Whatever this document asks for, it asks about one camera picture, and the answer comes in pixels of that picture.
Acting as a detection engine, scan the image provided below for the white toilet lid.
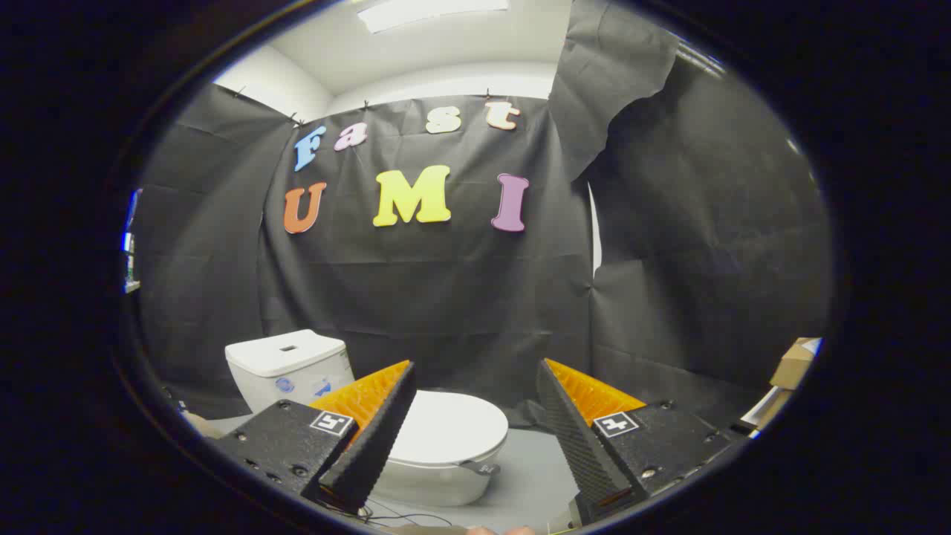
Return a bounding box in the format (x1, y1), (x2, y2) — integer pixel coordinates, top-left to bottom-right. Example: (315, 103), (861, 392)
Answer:
(386, 390), (510, 477)

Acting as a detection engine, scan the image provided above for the thin black cable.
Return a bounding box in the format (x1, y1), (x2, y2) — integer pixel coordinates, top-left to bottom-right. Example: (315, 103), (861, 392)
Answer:
(355, 504), (454, 529)

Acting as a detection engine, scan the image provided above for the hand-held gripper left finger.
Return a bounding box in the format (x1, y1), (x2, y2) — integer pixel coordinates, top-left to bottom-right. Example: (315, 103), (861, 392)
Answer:
(212, 360), (417, 515)

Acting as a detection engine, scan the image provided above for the white toilet bowl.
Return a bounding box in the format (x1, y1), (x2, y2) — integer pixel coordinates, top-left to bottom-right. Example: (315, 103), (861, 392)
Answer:
(370, 446), (507, 508)

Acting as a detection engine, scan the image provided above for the white toilet tank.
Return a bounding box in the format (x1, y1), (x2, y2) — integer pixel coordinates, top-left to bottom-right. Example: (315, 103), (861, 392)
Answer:
(225, 329), (356, 415)

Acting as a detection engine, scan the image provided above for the brown cardboard box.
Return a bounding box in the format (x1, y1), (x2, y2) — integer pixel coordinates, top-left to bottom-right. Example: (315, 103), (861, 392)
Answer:
(769, 338), (822, 392)

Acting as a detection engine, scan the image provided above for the ceiling light panel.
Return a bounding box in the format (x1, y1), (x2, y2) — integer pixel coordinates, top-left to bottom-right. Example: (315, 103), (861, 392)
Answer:
(357, 0), (510, 34)

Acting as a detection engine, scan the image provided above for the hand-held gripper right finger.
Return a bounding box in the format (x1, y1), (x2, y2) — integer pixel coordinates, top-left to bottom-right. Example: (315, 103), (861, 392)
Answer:
(536, 358), (747, 527)

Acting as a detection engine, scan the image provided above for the black backdrop cloth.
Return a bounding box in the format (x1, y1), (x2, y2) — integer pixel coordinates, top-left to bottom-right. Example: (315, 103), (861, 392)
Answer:
(134, 0), (833, 433)

